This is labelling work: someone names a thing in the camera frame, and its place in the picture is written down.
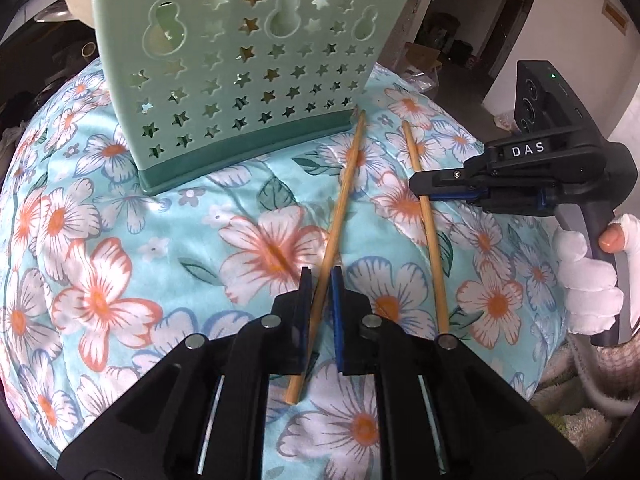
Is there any bamboo chopstick six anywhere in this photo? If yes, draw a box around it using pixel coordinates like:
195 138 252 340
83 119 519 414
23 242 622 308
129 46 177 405
401 120 449 334

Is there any bamboo chopstick two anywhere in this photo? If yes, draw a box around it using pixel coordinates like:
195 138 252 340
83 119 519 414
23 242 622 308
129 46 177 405
283 109 368 406

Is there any green utensil holder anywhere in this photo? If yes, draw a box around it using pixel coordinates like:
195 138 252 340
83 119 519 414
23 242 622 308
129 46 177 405
92 0 407 195

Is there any right hand white glove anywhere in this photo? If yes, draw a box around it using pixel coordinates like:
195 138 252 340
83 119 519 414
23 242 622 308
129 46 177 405
553 214 639 336

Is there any floral quilt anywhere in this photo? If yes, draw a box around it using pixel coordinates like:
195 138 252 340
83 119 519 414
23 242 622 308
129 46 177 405
1 60 566 479

